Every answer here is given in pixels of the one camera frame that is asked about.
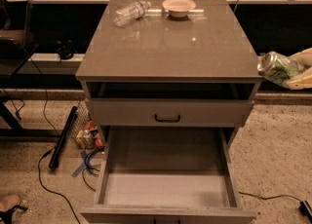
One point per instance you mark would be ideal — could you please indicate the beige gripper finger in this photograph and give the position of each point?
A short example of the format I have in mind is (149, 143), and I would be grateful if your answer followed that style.
(299, 82)
(303, 58)

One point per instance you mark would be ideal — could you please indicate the green crushed soda can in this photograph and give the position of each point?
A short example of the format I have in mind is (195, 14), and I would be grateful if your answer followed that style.
(277, 68)

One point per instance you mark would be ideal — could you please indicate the grey drawer cabinet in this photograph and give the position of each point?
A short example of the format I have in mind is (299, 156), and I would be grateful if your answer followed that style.
(203, 56)

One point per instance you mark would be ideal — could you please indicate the open middle drawer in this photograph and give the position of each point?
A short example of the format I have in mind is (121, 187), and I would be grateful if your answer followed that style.
(166, 176)

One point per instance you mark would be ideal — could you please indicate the closed top drawer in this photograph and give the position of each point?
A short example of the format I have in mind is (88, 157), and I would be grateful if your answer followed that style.
(194, 113)

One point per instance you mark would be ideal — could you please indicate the black power adapter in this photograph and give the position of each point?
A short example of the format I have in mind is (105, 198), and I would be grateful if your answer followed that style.
(306, 209)

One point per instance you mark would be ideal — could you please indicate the white paper bowl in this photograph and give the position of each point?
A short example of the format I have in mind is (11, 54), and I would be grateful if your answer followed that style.
(178, 8)

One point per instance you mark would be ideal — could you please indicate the clear plastic water bottle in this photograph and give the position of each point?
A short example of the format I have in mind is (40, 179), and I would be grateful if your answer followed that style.
(133, 11)

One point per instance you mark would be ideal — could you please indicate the blue tape strip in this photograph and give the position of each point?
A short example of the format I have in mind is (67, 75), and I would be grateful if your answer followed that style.
(82, 165)

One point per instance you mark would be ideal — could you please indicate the black headphones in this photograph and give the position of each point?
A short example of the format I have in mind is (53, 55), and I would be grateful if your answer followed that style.
(65, 50)

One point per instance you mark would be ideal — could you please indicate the black bar on floor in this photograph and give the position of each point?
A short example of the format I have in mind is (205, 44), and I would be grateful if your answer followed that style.
(54, 162)

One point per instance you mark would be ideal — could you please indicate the dark office chair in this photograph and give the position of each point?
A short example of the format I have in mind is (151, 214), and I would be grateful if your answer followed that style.
(16, 45)

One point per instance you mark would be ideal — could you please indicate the black drawer handle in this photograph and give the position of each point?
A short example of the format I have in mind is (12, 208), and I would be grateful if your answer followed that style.
(169, 119)

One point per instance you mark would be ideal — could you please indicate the wire mesh basket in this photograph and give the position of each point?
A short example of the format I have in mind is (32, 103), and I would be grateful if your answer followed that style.
(84, 132)

